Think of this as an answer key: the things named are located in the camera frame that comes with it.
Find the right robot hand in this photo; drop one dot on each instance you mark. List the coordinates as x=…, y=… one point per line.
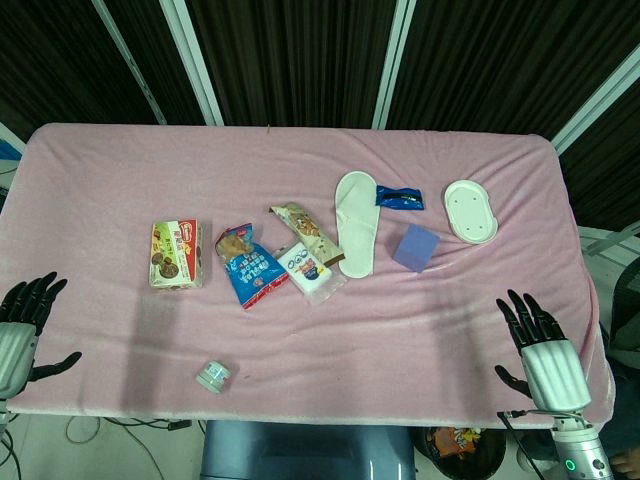
x=550, y=365

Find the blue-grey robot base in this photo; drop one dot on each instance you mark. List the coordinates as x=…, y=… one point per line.
x=307, y=450

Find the white tissue pack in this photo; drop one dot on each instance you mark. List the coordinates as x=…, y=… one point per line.
x=311, y=275

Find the white oval soap dish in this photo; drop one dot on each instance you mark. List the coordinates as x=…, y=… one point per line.
x=471, y=212

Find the white disposable slipper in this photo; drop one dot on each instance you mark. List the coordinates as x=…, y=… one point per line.
x=356, y=225

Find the black trash bin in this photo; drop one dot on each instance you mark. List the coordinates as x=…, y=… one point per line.
x=462, y=455

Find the blue snack packet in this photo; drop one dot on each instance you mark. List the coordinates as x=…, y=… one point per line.
x=400, y=198

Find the beige snack bar wrapper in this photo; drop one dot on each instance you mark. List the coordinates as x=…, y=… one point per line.
x=310, y=232

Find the pink fleece table cloth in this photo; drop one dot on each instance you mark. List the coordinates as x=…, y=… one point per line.
x=300, y=320

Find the purple square sponge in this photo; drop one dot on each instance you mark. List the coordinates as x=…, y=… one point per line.
x=416, y=247

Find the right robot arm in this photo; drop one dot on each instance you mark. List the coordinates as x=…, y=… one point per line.
x=580, y=445

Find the blue and red cookie bag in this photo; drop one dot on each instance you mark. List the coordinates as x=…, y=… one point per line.
x=250, y=270

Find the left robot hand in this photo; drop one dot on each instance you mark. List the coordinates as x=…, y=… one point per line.
x=15, y=345

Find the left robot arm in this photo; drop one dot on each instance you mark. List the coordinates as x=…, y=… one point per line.
x=2, y=425

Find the green chocolate biscuit box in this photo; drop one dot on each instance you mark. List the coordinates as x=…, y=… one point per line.
x=176, y=255

